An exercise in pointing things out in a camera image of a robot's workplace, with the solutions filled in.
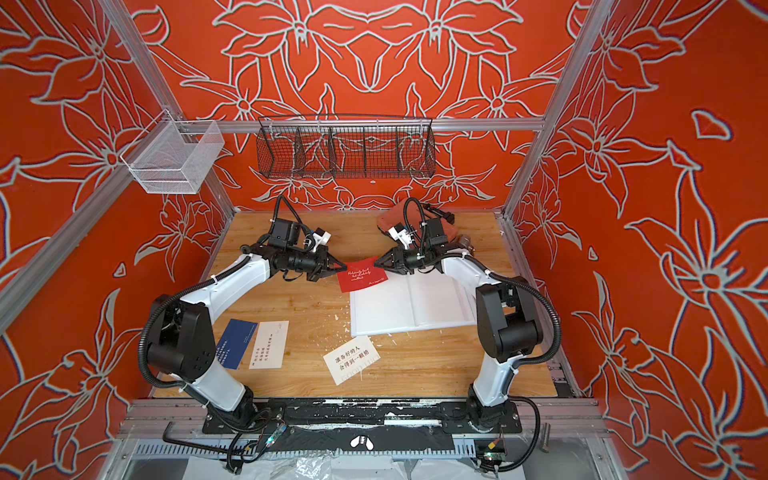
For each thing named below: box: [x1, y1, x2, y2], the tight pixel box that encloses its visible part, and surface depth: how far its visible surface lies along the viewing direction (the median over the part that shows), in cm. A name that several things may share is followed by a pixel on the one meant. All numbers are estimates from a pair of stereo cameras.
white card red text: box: [323, 335, 381, 386], surface depth 85 cm
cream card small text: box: [249, 320, 289, 370], surface depth 87 cm
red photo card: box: [337, 256, 389, 293], surface depth 84 cm
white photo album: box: [350, 268, 477, 338], surface depth 94 cm
